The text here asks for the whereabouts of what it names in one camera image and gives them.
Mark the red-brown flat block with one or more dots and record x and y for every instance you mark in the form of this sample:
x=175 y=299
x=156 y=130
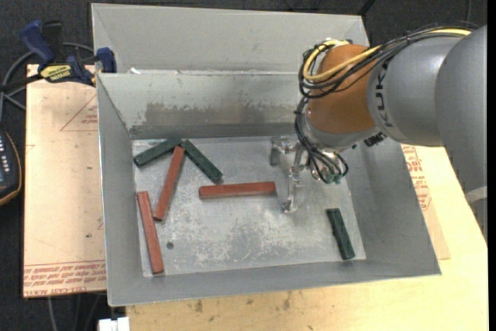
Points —
x=150 y=234
x=237 y=190
x=169 y=182

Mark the brown cardboard board red print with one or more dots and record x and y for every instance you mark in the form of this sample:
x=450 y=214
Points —
x=62 y=186

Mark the dark green flat block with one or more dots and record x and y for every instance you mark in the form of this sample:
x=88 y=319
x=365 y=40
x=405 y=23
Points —
x=201 y=161
x=341 y=234
x=157 y=153

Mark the grey metal bin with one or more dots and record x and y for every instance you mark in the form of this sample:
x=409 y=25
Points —
x=240 y=232

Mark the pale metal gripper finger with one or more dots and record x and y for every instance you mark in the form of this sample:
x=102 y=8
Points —
x=291 y=197
x=274 y=155

